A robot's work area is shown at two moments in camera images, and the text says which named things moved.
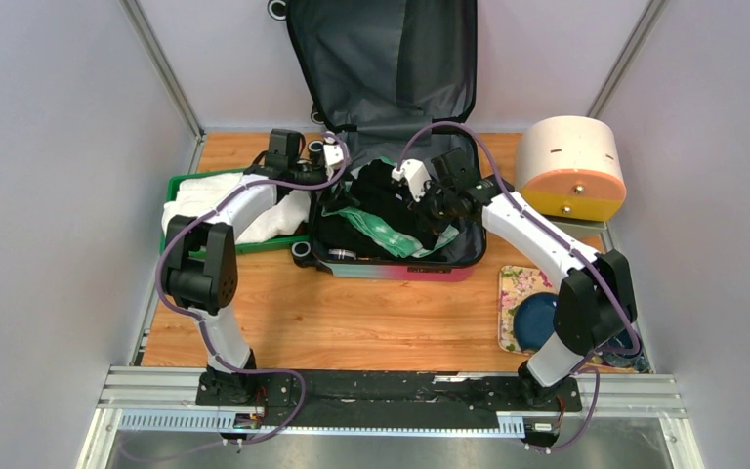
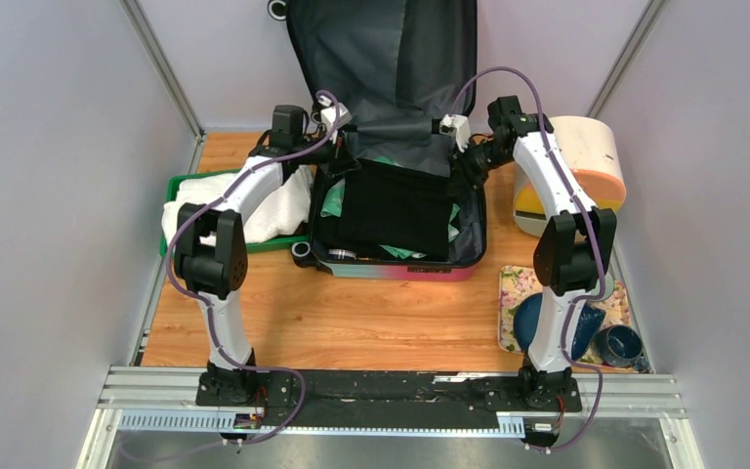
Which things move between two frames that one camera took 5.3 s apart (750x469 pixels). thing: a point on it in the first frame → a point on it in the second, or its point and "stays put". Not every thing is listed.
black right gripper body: [440, 200] → [477, 160]
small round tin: [342, 254] stays put
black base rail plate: [384, 400] stays put
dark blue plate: [533, 320] stays put
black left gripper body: [310, 174] → [330, 154]
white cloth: [197, 196] stays put
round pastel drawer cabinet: [571, 167] stays put
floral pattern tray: [516, 283] stays put
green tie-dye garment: [395, 242] → [332, 207]
